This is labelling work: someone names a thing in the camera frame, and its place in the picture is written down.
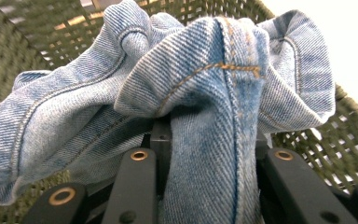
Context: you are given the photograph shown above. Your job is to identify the green woven basket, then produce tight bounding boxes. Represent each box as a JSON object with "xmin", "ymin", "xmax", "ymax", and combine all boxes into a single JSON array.
[{"xmin": 0, "ymin": 0, "xmax": 358, "ymax": 224}]

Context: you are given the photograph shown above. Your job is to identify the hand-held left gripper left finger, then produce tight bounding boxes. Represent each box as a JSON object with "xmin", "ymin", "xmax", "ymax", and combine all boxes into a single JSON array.
[{"xmin": 149, "ymin": 119, "xmax": 173, "ymax": 198}]

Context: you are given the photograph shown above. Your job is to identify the blue denim jeans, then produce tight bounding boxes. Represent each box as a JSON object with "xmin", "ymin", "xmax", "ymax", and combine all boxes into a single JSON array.
[{"xmin": 0, "ymin": 0, "xmax": 337, "ymax": 224}]

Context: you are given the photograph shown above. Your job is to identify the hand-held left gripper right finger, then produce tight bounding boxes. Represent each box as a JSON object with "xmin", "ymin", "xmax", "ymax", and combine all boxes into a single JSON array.
[{"xmin": 255, "ymin": 133, "xmax": 273, "ymax": 158}]

